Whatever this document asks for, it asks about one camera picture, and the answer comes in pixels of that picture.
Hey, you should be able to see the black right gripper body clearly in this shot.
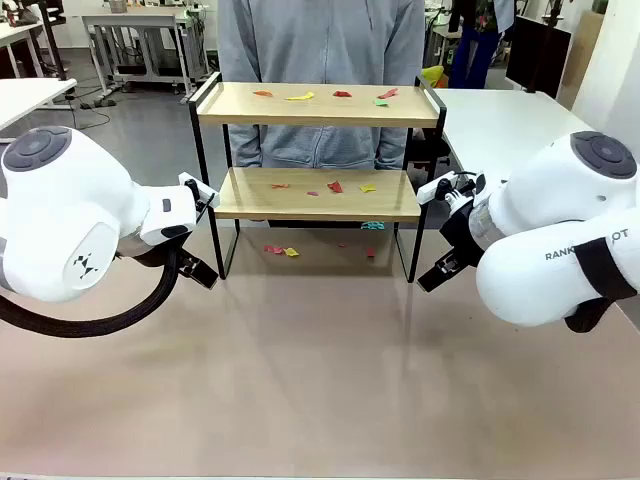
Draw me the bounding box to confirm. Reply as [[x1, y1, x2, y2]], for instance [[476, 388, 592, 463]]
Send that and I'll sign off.
[[438, 201, 489, 267]]

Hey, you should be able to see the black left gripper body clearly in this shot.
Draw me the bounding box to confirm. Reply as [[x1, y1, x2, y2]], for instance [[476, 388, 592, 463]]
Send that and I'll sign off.
[[118, 228, 190, 269]]

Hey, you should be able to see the two-tier wooden black-framed shelf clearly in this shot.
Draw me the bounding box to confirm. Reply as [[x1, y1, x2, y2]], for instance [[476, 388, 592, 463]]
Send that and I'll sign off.
[[188, 71, 448, 284]]

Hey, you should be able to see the black office chair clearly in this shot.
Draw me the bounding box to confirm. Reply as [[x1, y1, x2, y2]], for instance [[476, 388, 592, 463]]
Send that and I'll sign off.
[[405, 128, 452, 175]]

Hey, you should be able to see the large white side table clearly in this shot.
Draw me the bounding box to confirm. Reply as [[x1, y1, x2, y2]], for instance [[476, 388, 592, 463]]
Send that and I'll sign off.
[[433, 88, 595, 174]]

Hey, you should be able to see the person in blue trousers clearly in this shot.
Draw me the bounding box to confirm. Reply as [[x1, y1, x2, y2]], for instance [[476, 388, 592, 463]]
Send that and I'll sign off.
[[447, 0, 516, 90]]

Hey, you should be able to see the black monitor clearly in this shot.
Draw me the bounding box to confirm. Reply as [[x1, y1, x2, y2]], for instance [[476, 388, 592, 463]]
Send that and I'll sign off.
[[504, 14, 573, 100]]

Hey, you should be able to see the white desk with rounded edge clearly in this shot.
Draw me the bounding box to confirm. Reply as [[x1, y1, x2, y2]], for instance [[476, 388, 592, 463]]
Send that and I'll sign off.
[[0, 78, 79, 133]]

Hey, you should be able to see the brown cardboard panel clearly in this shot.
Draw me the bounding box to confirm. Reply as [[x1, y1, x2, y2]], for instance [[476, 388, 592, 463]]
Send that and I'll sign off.
[[556, 9, 607, 114]]

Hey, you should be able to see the black stand pole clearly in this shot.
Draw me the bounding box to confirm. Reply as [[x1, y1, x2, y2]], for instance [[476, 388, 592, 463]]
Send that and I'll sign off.
[[37, 0, 69, 82]]

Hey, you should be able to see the white table with grey legs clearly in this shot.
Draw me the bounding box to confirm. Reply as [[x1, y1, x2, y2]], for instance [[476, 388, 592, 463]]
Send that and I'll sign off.
[[81, 12, 197, 100]]

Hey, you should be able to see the person in grey hoodie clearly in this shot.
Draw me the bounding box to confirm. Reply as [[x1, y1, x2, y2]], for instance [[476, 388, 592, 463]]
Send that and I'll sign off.
[[217, 0, 426, 171]]

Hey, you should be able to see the small white background desk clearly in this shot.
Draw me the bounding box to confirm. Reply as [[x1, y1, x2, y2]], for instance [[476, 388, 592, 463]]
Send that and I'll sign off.
[[0, 19, 51, 80]]

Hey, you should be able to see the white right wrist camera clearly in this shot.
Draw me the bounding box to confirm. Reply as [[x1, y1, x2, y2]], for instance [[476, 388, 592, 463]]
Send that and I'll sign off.
[[416, 170, 487, 207]]

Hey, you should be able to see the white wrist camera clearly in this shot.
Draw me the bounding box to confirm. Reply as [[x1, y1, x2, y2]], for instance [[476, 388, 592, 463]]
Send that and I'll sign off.
[[416, 170, 487, 207], [177, 171, 222, 226]]

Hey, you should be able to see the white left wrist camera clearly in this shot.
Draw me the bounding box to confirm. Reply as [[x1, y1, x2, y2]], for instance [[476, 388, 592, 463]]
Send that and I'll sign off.
[[177, 171, 222, 226]]

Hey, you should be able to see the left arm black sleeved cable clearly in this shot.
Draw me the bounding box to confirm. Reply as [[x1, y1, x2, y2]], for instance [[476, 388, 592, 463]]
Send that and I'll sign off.
[[0, 244, 182, 339]]

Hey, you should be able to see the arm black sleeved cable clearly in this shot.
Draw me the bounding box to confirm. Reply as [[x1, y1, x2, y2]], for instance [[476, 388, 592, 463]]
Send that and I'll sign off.
[[564, 295, 617, 335], [0, 244, 182, 339]]

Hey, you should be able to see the black strap on right arm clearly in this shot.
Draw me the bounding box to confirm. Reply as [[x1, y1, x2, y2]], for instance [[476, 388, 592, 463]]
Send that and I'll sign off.
[[573, 236, 640, 302]]

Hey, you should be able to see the right arm black sleeved cable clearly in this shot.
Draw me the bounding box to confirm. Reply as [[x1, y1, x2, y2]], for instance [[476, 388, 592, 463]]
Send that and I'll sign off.
[[564, 295, 617, 335]]

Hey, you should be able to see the black floor cable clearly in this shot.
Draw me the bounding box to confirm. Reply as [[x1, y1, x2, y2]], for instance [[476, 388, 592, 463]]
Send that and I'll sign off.
[[63, 92, 112, 132]]

